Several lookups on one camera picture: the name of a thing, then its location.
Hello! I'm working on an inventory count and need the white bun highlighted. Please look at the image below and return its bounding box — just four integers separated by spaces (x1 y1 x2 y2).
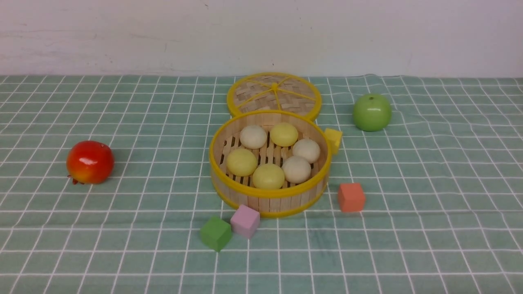
282 156 311 184
293 139 321 164
239 125 267 149

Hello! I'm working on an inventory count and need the yellow bun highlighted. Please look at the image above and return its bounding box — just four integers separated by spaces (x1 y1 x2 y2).
226 148 258 177
269 122 299 147
252 163 285 190

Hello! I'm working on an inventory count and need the yellow bun front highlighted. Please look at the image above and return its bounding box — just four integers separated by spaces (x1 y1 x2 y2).
252 163 285 190

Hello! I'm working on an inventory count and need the bamboo steamer tray yellow rim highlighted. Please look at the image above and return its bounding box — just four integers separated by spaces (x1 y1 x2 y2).
208 110 332 218

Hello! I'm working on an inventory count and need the woven bamboo steamer lid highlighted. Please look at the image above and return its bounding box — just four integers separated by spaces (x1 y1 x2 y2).
226 72 322 121

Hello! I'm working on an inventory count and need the yellow cube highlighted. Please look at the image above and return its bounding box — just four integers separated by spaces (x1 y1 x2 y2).
324 128 342 155

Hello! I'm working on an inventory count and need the pink cube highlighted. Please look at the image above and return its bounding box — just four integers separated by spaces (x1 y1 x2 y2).
230 205 260 239

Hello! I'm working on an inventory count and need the green cube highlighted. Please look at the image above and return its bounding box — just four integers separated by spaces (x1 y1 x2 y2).
200 216 233 252

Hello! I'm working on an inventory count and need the orange cube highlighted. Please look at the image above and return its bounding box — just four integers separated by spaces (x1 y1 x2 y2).
337 183 366 212

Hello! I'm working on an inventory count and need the green apple toy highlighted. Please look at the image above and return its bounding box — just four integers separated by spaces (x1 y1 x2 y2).
353 93 392 132

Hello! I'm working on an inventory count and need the red pomegranate toy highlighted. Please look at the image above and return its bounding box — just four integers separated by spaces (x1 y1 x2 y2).
66 141 115 185

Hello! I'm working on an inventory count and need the green checkered tablecloth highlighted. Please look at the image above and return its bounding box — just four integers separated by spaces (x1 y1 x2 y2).
0 75 523 294

